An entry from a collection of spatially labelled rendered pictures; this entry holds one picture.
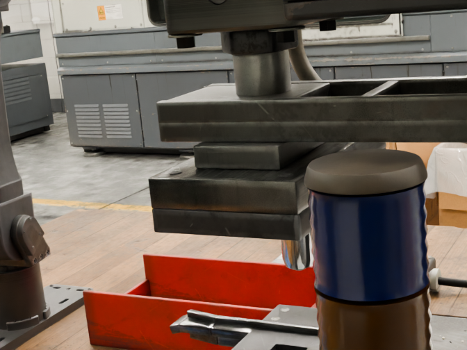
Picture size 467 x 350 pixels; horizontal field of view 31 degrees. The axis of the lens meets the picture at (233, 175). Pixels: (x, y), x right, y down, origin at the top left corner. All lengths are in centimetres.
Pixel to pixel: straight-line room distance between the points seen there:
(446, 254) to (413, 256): 81
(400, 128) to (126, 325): 45
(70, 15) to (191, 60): 113
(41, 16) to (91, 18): 302
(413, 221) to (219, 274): 67
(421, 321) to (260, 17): 27
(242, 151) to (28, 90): 739
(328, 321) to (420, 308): 3
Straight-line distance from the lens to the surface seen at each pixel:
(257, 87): 54
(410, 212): 26
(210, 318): 69
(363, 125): 49
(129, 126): 634
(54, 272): 114
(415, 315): 27
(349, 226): 26
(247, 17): 51
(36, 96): 796
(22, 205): 91
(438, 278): 95
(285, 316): 69
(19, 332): 94
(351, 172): 25
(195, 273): 94
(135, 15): 619
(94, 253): 119
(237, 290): 92
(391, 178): 25
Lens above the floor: 126
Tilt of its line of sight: 13 degrees down
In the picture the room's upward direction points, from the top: 6 degrees counter-clockwise
